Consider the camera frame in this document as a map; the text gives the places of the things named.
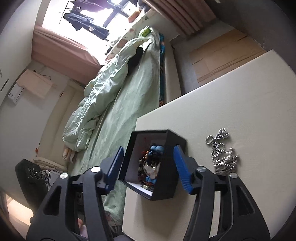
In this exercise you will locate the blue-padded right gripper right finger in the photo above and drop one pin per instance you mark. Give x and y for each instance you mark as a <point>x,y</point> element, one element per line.
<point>240,218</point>

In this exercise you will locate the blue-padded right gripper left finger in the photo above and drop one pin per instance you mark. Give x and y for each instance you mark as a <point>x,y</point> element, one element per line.
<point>56,218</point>

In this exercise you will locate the dark jewelry box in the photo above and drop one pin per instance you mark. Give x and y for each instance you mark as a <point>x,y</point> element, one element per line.
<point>151,147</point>

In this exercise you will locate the beige padded headboard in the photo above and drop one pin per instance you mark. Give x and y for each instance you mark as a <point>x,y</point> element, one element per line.
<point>51,147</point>

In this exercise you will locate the light green rumpled duvet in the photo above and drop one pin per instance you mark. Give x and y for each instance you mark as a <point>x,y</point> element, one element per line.
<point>98,94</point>

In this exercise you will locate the cloth-covered air conditioner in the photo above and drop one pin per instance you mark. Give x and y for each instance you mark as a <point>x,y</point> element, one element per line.
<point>36,84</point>

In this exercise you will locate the pink left curtain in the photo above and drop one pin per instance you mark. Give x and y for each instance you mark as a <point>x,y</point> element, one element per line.
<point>64,55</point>

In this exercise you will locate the pink curtain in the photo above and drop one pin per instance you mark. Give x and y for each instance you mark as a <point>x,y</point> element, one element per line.
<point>188,17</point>
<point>64,55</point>

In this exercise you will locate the green blanket bed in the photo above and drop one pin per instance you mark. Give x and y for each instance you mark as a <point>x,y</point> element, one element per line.
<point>153,83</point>

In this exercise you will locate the cardboard sheet on floor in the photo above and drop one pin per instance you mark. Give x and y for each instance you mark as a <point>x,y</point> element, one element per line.
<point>223,54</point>

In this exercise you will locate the black item on bed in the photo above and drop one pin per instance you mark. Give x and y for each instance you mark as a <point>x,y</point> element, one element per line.
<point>133,61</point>

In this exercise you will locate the hanging dark clothes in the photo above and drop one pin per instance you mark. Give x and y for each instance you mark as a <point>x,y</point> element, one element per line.
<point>80,21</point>

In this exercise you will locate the cartoon print cushion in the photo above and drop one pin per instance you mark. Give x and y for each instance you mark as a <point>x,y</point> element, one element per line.
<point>141,27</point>

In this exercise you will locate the pink right curtain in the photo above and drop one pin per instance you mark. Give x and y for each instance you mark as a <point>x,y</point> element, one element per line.
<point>188,17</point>

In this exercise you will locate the bright window with frame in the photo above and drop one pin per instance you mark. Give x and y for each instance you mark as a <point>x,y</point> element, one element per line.
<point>114,21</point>

